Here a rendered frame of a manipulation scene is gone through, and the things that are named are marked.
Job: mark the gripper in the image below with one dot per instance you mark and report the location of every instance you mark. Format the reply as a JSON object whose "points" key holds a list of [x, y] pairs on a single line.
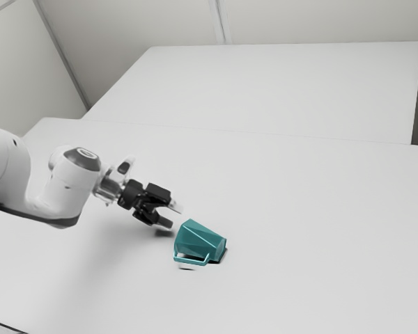
{"points": [[134, 195]]}

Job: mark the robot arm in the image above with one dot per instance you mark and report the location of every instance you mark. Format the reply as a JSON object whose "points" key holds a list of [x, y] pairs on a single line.
{"points": [[66, 184]]}

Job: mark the teal faceted mug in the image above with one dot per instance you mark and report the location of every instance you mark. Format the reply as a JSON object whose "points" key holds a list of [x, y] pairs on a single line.
{"points": [[196, 240]]}

